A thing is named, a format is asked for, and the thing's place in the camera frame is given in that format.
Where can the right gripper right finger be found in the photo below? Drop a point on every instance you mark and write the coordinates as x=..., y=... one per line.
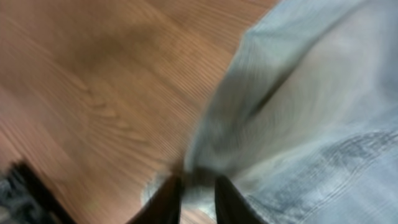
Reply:
x=230, y=206

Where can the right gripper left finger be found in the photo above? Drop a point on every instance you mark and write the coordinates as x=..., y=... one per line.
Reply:
x=164, y=206

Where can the light blue denim shorts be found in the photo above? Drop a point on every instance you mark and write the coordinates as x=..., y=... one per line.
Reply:
x=304, y=121

